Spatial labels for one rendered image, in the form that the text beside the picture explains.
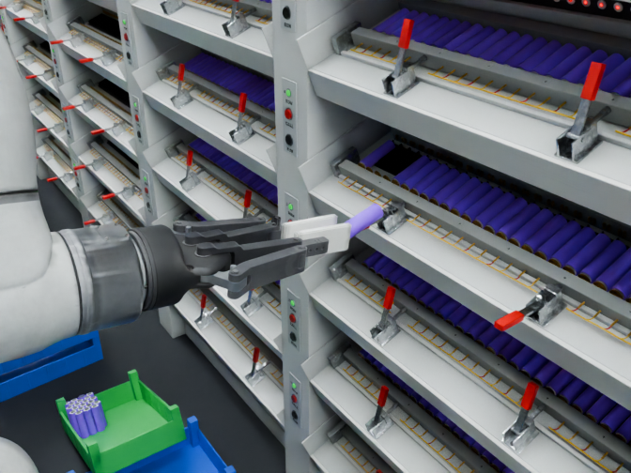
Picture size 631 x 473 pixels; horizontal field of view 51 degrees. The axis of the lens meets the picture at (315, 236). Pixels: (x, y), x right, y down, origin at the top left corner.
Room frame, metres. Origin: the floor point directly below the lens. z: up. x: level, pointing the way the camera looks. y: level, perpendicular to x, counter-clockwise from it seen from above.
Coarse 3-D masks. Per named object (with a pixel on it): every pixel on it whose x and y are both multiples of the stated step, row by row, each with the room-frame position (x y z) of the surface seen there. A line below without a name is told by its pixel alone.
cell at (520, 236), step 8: (544, 208) 0.77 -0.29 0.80; (536, 216) 0.76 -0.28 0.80; (544, 216) 0.75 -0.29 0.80; (552, 216) 0.76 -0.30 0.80; (528, 224) 0.75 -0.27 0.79; (536, 224) 0.74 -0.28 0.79; (544, 224) 0.75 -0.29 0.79; (520, 232) 0.74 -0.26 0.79; (528, 232) 0.74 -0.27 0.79; (520, 240) 0.73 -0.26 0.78
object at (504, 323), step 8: (536, 296) 0.62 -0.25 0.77; (536, 304) 0.62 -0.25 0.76; (544, 304) 0.62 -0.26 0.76; (512, 312) 0.60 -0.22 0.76; (520, 312) 0.60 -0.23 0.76; (528, 312) 0.60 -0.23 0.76; (504, 320) 0.59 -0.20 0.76; (512, 320) 0.59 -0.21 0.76; (520, 320) 0.59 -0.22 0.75; (504, 328) 0.58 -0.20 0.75
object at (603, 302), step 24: (360, 168) 0.96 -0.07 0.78; (384, 192) 0.89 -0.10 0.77; (408, 192) 0.87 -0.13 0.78; (432, 216) 0.81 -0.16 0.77; (456, 216) 0.79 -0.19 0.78; (480, 240) 0.74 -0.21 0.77; (504, 240) 0.73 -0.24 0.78; (528, 264) 0.68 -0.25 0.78; (552, 264) 0.67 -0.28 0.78; (576, 288) 0.62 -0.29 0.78; (600, 288) 0.62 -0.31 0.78; (600, 312) 0.60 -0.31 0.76; (624, 312) 0.58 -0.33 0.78
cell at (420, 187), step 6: (438, 168) 0.91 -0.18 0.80; (444, 168) 0.91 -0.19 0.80; (432, 174) 0.90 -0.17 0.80; (438, 174) 0.90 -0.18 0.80; (426, 180) 0.89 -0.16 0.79; (432, 180) 0.89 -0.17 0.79; (414, 186) 0.89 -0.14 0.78; (420, 186) 0.88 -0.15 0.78; (426, 186) 0.88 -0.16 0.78; (420, 192) 0.88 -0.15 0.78
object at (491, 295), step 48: (336, 144) 1.01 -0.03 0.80; (336, 192) 0.95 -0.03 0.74; (384, 240) 0.83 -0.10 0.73; (432, 240) 0.79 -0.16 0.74; (624, 240) 0.70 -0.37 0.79; (480, 288) 0.69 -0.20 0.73; (528, 288) 0.67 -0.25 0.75; (528, 336) 0.62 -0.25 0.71; (576, 336) 0.59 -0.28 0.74; (624, 336) 0.57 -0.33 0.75; (624, 384) 0.52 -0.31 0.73
